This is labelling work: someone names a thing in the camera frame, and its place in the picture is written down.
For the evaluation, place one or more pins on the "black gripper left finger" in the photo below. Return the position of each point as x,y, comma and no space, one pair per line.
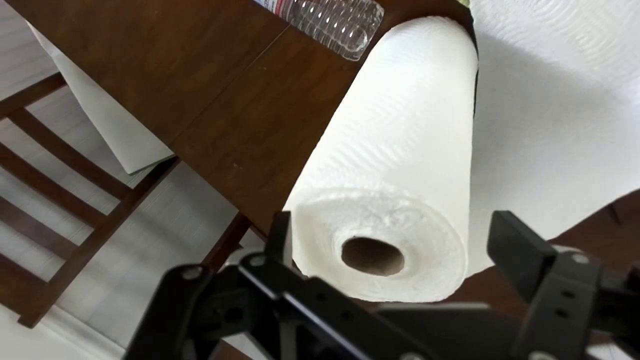
267,292

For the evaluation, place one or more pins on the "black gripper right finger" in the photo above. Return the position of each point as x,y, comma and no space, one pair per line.
561,292

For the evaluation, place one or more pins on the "large white paper towel roll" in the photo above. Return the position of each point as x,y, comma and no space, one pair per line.
400,167

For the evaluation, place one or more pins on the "dark wooden slatted chair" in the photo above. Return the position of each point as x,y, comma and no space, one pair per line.
100,236

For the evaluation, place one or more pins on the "clear plastic water bottle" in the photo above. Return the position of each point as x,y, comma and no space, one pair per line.
332,21

